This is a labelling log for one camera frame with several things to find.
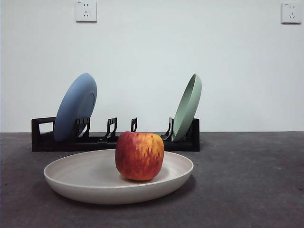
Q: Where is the white wall socket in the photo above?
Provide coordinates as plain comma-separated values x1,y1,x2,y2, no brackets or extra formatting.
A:
281,2,299,24
76,0,98,23

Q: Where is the blue plate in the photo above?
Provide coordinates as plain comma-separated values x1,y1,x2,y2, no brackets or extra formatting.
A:
53,73,98,143

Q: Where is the pale yellow plate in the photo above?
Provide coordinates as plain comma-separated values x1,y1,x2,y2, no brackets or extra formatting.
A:
43,148,194,205

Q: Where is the black plate rack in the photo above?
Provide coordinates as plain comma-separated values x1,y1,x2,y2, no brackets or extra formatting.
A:
31,116,200,152

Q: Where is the red yellow apple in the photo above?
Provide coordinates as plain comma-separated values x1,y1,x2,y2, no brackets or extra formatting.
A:
115,130,165,181

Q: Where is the green plate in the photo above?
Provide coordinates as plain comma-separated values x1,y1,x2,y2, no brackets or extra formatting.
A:
172,73,203,143

